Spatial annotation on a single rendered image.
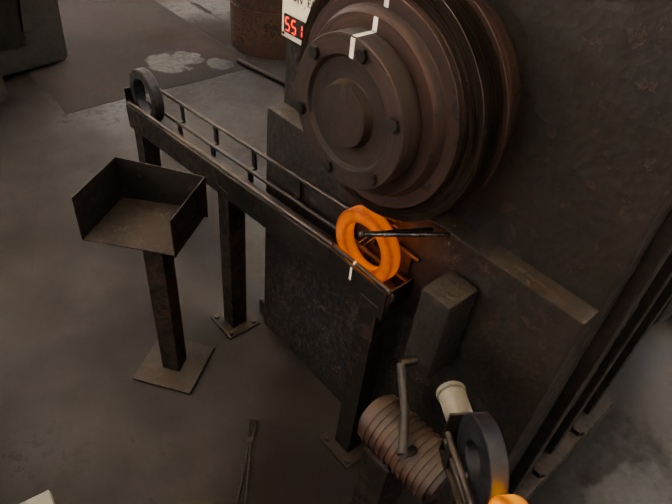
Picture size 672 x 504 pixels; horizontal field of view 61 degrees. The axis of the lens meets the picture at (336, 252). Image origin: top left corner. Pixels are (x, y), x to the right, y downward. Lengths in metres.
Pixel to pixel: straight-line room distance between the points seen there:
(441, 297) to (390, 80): 0.45
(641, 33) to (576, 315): 0.48
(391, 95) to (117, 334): 1.48
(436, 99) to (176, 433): 1.31
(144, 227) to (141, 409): 0.62
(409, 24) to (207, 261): 1.59
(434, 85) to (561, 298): 0.47
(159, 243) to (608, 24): 1.11
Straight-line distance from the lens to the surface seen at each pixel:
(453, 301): 1.16
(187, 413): 1.91
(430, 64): 0.95
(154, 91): 2.03
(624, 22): 0.98
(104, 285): 2.33
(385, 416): 1.28
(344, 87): 1.00
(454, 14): 0.95
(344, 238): 1.34
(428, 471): 1.25
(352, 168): 1.07
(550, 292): 1.14
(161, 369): 2.01
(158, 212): 1.65
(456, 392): 1.15
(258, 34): 4.05
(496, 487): 1.01
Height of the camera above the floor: 1.59
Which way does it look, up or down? 41 degrees down
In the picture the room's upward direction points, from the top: 7 degrees clockwise
